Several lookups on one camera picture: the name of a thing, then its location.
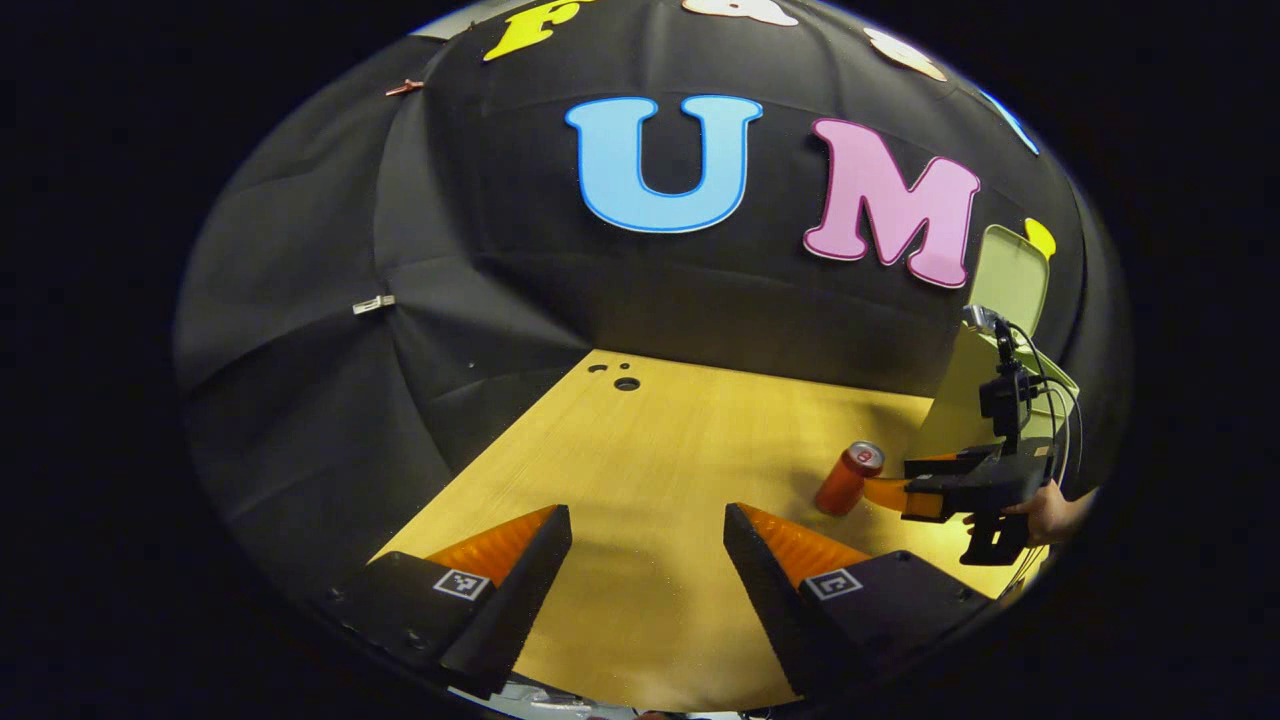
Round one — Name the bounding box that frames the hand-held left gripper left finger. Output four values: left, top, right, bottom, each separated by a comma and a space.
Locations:
320, 505, 574, 701

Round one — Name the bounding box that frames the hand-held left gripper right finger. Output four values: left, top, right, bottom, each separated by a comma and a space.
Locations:
724, 503, 1001, 699

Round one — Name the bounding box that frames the red pop can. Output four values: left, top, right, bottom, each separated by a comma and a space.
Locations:
815, 441, 886, 518

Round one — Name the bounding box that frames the pale green desktop garbage bin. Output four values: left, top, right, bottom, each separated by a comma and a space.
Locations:
905, 224, 1083, 471

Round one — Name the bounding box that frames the wooden desktop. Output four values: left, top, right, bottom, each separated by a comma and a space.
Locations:
370, 348, 1051, 713

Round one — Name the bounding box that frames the black backdrop cloth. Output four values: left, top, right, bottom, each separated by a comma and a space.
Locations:
175, 0, 1131, 601

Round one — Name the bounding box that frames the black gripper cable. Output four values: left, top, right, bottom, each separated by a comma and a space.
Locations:
1003, 318, 1085, 487

